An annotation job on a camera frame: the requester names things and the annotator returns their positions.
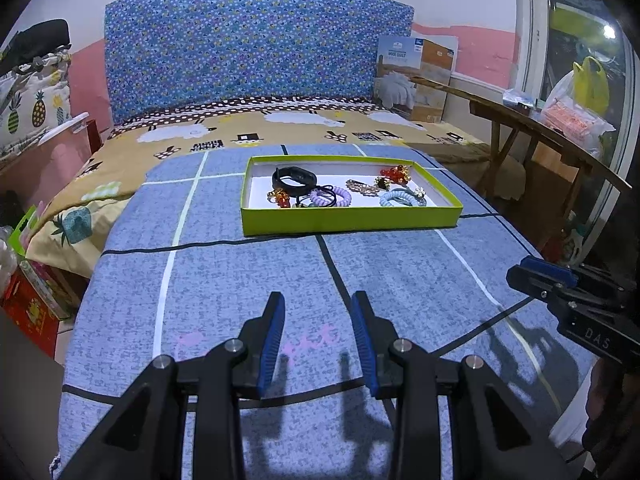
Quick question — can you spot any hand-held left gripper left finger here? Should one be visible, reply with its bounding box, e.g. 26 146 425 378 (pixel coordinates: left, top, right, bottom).
57 291 287 480

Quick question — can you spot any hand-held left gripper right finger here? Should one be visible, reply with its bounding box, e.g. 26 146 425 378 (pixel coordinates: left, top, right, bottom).
350 290 576 480

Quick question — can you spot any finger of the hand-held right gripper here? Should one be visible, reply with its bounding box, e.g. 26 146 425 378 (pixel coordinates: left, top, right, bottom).
506 266 558 302
520 256 581 285

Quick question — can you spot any green cardboard box tray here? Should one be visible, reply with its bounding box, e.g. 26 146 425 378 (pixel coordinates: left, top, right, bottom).
241 155 463 236

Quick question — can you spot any purple spiral hair tie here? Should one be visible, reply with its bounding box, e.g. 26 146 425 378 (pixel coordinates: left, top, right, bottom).
309 186 354 209

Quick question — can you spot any blue spiral hair tie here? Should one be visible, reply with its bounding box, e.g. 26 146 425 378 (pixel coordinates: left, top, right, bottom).
380 187 427 209

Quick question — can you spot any black elastic hair tie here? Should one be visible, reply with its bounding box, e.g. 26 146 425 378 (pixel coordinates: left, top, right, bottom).
297 185 336 209

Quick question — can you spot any person's right hand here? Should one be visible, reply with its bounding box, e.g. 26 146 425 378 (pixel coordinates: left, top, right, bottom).
586 360 632 456

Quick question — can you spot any blue checked blanket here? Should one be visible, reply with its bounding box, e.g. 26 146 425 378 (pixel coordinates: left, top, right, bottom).
50 144 596 480

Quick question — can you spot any wooden bench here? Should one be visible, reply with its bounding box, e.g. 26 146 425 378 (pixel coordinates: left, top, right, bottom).
410 75 633 221

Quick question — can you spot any white plastic bag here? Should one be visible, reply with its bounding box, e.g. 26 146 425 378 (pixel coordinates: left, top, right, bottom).
542 70 617 157

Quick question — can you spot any black wristband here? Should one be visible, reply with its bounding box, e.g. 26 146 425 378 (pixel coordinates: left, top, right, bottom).
271 166 319 194

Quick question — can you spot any small clear plastic box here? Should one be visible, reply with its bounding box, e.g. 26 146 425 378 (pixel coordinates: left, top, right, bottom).
502 87 539 111

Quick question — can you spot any yellow plastic bag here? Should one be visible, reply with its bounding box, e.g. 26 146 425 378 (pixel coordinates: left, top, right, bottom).
572 56 611 111

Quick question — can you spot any printed cardboard box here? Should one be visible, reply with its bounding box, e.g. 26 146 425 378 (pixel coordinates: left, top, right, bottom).
375 35 459 124

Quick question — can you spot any beige sheep print sheet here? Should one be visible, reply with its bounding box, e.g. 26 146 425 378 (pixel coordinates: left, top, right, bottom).
25 107 492 281

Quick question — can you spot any red carton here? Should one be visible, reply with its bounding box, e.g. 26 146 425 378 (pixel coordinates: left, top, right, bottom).
0 262 77 359

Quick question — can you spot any green packet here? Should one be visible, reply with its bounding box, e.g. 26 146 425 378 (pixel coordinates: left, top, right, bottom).
7 205 47 262

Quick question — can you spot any pink cabinet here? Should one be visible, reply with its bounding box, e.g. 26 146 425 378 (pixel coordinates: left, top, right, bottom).
0 112 104 211

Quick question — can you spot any blue floral headboard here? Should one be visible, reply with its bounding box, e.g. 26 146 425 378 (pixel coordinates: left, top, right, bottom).
104 0 415 126

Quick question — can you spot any pineapple print pillow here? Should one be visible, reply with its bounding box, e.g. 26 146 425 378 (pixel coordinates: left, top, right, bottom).
0 55 74 157

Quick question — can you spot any black cloth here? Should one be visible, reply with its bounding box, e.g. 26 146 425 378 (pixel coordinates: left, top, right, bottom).
0 19 71 77

